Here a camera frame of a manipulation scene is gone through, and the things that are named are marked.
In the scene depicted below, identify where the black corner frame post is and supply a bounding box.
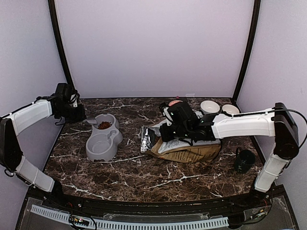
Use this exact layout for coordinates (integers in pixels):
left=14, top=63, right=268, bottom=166
left=47, top=0, right=75, bottom=89
left=232, top=0, right=261, bottom=103

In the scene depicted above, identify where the red patterned bowl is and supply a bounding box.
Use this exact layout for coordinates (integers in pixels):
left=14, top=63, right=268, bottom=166
left=168, top=100, right=182, bottom=106

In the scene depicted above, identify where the white ceramic bowl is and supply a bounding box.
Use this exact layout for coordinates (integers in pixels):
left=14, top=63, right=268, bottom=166
left=200, top=100, right=221, bottom=115

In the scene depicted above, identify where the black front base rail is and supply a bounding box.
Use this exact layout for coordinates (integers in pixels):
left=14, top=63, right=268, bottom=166
left=26, top=188, right=273, bottom=217

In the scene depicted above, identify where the white cable duct strip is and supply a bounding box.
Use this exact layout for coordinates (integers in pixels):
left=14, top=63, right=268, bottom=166
left=30, top=205, right=229, bottom=230

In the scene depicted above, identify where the translucent double pet bowl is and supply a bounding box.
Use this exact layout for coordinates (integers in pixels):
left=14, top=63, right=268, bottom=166
left=85, top=114, right=123, bottom=161

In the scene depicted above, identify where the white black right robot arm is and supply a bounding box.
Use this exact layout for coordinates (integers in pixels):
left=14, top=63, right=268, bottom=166
left=159, top=101, right=304, bottom=208

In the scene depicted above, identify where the black corner frame post left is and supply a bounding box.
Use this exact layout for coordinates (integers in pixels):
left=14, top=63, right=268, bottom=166
left=47, top=0, right=75, bottom=89

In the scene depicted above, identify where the dark rimmed white bowl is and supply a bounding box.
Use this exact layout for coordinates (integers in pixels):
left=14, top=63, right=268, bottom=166
left=222, top=104, right=240, bottom=115

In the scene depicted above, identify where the brown pet food bag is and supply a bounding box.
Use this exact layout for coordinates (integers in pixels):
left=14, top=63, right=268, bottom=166
left=141, top=120, right=222, bottom=163

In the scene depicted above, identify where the black corner frame post right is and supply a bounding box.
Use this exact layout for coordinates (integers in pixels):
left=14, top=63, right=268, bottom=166
left=232, top=0, right=261, bottom=103

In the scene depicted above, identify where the silver metal scoop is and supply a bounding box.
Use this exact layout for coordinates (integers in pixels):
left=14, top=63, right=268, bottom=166
left=83, top=118, right=97, bottom=126

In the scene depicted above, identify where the brown pet food kibble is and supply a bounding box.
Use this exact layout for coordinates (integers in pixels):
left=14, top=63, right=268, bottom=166
left=97, top=121, right=112, bottom=130

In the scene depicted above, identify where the dark green mug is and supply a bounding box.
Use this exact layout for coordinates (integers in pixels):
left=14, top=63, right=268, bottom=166
left=234, top=147, right=256, bottom=174

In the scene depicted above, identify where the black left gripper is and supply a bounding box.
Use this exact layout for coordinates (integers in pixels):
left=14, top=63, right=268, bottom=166
left=57, top=103, right=86, bottom=124

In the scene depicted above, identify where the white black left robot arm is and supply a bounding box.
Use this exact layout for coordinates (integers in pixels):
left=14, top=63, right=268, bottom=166
left=0, top=83, right=86, bottom=209

